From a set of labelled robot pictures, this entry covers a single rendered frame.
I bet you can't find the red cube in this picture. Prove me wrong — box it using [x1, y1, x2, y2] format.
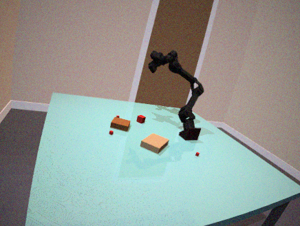
[136, 115, 146, 123]

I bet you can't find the brown rectangular block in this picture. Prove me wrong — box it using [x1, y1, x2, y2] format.
[110, 117, 130, 132]

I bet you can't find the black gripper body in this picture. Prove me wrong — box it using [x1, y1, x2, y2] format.
[148, 52, 165, 73]

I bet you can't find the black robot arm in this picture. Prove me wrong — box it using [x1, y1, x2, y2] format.
[150, 50, 204, 130]

